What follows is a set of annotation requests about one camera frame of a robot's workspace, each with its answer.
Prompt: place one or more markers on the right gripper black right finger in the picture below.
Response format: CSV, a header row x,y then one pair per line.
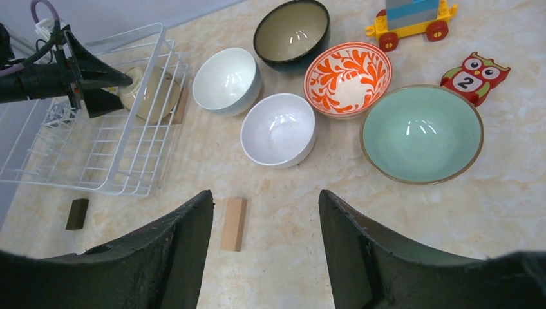
x,y
372,266

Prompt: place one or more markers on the light wooden block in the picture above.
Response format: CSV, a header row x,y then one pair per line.
x,y
232,236

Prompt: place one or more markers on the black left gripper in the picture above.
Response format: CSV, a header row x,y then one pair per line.
x,y
81,70

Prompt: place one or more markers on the plain white bowl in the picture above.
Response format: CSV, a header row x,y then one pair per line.
x,y
279,131

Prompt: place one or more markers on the red owl number toy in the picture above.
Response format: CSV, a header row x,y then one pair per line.
x,y
475,78

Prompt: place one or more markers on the dark bowl cream inside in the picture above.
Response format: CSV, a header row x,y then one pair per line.
x,y
292,35

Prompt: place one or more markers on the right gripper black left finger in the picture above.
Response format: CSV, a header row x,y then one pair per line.
x,y
159,265

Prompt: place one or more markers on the mint green bowl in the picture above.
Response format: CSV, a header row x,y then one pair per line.
x,y
422,135

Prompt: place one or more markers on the white wire dish rack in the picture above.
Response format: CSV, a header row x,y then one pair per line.
x,y
48,142

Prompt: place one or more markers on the white orange patterned bowl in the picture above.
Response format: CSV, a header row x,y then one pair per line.
x,y
346,79

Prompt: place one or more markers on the toy brick car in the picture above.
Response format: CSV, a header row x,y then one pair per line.
x,y
401,19

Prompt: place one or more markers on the wooden block under rack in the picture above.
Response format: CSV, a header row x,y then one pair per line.
x,y
180,109

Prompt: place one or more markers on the white footed bowl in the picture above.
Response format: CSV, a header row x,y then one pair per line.
x,y
227,83

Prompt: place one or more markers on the beige leaf pattern bowl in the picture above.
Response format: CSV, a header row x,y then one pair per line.
x,y
161,93

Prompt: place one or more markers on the dark brown wooden block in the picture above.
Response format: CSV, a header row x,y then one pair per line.
x,y
77,215

